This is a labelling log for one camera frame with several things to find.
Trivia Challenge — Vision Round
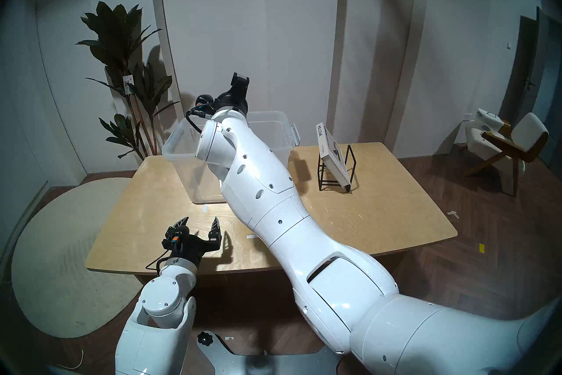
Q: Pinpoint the dark green potted plant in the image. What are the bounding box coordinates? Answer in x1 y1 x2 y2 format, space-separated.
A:
76 1 180 161

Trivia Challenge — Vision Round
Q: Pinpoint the white Welcome book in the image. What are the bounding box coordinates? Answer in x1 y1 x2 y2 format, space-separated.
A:
315 122 352 190

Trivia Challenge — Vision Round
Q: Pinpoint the black wire book stand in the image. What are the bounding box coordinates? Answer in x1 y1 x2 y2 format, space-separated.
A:
317 144 355 192

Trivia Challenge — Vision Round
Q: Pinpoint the white wooden armchair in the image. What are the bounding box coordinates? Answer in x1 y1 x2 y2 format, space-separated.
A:
463 108 549 197

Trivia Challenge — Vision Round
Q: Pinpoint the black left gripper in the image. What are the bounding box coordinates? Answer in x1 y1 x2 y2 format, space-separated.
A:
162 216 223 266

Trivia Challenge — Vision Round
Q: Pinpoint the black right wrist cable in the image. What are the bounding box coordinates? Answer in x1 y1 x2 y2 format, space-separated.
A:
185 95 215 135

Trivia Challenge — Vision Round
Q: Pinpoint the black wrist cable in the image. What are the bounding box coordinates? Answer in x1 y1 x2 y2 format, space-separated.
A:
185 95 215 135
146 247 174 272

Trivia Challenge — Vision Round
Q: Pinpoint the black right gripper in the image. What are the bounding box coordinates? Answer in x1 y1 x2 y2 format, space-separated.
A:
213 72 250 116

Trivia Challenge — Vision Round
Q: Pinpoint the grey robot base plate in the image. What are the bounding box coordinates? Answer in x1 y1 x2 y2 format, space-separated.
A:
196 330 343 375

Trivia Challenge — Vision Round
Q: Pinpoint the thin white floor cable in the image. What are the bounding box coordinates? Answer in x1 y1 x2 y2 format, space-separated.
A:
56 350 84 371

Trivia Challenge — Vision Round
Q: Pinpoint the dark grey door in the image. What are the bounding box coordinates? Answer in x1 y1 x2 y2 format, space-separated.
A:
501 7 562 168

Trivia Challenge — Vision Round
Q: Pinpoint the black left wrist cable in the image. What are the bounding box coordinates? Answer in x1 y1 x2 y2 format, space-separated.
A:
146 247 174 272

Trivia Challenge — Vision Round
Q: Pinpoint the clear plastic storage box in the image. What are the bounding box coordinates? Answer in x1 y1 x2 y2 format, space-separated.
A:
162 111 300 204

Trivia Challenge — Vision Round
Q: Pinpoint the round beige rug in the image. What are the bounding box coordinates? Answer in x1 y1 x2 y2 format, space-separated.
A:
11 178 143 339

